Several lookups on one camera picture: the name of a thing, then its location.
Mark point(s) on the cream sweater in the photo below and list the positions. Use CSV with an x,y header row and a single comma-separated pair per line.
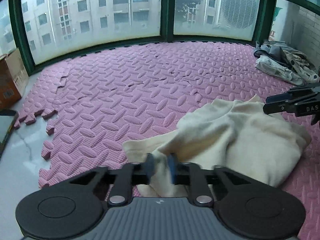
x,y
250,140

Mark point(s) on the pink foam mat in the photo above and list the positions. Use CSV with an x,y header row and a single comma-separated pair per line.
x,y
125,92

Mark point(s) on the cardboard box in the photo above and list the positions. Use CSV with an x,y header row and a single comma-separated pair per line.
x,y
10,80

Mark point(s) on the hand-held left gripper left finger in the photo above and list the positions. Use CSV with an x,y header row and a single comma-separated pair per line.
x,y
150,166

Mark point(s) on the green window frame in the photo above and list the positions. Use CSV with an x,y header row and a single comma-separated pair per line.
x,y
167,10

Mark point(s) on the printed wall poster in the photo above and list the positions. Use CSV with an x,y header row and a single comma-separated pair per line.
x,y
275,33

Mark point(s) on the outdoor air conditioner unit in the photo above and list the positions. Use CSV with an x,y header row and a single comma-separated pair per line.
x,y
237,7

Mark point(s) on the tan patterned garment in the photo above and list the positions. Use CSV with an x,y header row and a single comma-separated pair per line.
x,y
300,60

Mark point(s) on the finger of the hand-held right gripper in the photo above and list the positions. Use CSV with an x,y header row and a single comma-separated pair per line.
x,y
277,108
300,92

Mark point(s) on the light patterned garment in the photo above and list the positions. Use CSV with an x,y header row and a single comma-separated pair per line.
x,y
275,67

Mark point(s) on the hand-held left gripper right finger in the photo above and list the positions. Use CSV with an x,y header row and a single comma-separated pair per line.
x,y
172,167

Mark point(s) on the dark grey garment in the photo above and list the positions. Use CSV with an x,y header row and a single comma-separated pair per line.
x,y
273,48

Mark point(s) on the black smartphone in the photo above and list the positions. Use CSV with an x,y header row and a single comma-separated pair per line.
x,y
6,130

